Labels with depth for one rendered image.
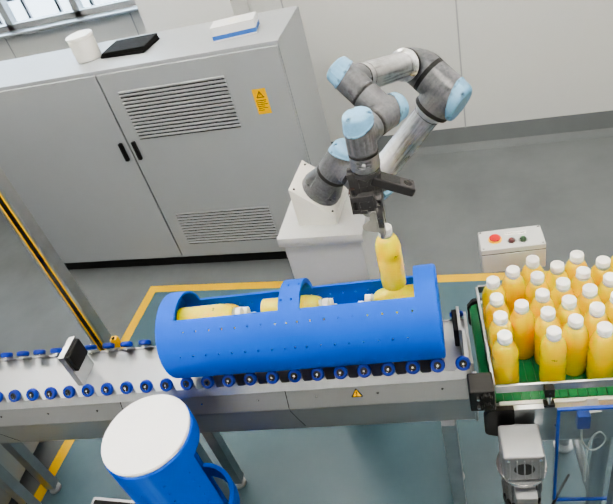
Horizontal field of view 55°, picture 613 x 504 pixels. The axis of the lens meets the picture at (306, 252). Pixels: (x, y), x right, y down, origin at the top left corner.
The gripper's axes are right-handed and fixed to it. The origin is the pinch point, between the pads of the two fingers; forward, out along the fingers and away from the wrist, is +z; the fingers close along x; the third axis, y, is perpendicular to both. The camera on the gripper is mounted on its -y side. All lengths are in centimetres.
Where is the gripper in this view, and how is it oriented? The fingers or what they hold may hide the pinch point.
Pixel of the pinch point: (384, 229)
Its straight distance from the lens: 160.3
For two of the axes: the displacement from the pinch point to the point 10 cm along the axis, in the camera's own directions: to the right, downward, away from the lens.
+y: -9.7, 1.0, 2.1
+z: 2.1, 7.5, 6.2
